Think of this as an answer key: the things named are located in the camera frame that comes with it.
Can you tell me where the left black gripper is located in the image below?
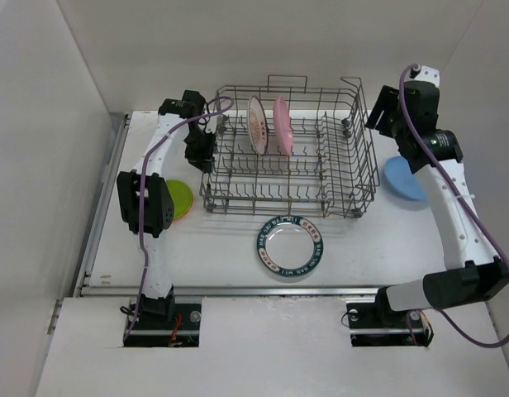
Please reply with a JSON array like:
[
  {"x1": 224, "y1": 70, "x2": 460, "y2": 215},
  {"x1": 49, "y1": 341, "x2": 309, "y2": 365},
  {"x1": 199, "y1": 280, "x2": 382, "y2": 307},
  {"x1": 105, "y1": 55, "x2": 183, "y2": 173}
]
[{"x1": 183, "y1": 128, "x2": 216, "y2": 175}]

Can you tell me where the lime green plastic plate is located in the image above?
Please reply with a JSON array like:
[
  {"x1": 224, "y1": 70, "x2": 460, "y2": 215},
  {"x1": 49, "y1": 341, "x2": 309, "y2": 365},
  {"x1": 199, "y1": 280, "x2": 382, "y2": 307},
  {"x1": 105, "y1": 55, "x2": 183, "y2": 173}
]
[{"x1": 166, "y1": 179, "x2": 194, "y2": 214}]

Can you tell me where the blue plastic plate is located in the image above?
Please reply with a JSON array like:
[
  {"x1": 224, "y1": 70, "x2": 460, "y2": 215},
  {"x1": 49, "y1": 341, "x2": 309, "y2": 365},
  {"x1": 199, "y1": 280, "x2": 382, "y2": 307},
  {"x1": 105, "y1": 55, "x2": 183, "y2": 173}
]
[{"x1": 383, "y1": 156, "x2": 427, "y2": 203}]

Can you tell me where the white plate red pattern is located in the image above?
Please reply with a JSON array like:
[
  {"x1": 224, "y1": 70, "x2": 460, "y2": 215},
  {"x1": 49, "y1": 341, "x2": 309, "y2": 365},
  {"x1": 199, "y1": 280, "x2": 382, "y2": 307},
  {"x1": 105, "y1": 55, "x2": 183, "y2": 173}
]
[{"x1": 247, "y1": 96, "x2": 269, "y2": 155}]

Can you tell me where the orange plastic plate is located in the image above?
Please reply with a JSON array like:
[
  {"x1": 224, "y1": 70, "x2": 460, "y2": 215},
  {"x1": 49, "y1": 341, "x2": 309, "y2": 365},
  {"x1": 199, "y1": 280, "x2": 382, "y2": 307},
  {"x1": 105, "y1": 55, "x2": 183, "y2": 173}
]
[{"x1": 174, "y1": 208, "x2": 191, "y2": 222}]

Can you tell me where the pink plastic plate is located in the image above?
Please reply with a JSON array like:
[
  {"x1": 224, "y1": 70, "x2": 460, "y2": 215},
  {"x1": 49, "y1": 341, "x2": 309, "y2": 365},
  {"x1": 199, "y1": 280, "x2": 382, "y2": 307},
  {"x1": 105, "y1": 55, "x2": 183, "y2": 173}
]
[{"x1": 273, "y1": 96, "x2": 293, "y2": 156}]

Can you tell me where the grey wire dish rack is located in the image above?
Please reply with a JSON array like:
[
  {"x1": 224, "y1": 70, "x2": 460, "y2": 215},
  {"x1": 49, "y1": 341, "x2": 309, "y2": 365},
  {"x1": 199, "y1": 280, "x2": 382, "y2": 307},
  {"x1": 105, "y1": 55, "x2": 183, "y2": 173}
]
[{"x1": 199, "y1": 75, "x2": 379, "y2": 218}]

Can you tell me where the white plate green lettered rim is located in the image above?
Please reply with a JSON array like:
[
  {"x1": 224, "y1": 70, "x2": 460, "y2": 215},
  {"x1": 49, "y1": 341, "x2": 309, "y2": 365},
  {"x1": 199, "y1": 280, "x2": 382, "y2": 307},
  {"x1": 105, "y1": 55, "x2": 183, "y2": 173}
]
[{"x1": 255, "y1": 215, "x2": 325, "y2": 280}]

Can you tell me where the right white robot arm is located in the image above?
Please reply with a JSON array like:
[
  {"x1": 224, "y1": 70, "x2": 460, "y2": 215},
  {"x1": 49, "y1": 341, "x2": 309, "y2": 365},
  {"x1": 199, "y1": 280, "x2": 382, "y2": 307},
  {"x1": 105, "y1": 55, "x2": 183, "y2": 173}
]
[{"x1": 366, "y1": 81, "x2": 509, "y2": 326}]

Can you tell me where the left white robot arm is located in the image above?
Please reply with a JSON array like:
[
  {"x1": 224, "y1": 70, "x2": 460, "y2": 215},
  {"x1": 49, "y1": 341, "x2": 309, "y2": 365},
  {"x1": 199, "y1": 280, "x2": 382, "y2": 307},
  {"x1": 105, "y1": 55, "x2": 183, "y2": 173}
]
[{"x1": 117, "y1": 90, "x2": 216, "y2": 329}]

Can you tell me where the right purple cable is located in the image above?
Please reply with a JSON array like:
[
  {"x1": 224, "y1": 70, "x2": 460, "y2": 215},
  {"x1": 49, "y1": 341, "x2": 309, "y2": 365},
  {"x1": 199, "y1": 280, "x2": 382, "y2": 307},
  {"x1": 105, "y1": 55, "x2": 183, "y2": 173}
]
[{"x1": 398, "y1": 62, "x2": 509, "y2": 347}]

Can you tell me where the purple cable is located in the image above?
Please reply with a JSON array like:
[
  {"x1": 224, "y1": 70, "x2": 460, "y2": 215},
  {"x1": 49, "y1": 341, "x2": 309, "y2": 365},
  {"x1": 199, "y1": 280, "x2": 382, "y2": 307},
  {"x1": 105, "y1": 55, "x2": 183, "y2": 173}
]
[
  {"x1": 398, "y1": 62, "x2": 509, "y2": 347},
  {"x1": 126, "y1": 96, "x2": 235, "y2": 344}
]

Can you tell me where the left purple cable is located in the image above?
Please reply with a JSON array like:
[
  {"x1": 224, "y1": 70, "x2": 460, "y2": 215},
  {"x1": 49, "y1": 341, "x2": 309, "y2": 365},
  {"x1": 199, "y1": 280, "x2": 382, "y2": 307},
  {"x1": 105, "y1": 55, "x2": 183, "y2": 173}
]
[{"x1": 126, "y1": 96, "x2": 235, "y2": 344}]

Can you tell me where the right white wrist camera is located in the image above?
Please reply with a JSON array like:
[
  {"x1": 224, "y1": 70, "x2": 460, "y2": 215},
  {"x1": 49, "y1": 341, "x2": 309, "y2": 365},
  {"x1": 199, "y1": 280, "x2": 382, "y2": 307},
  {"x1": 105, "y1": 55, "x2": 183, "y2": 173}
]
[{"x1": 409, "y1": 64, "x2": 440, "y2": 88}]

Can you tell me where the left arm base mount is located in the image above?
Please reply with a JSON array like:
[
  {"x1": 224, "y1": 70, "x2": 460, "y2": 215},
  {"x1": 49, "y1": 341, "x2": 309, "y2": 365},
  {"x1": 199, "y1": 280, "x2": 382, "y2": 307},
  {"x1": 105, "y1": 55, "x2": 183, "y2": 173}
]
[{"x1": 119, "y1": 290, "x2": 202, "y2": 348}]

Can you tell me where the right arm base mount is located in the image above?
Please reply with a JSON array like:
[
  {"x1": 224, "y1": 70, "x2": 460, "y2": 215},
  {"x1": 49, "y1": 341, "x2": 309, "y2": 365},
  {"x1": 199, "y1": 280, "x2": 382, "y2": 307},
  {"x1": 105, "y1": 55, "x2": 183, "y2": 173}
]
[{"x1": 341, "y1": 301, "x2": 435, "y2": 347}]

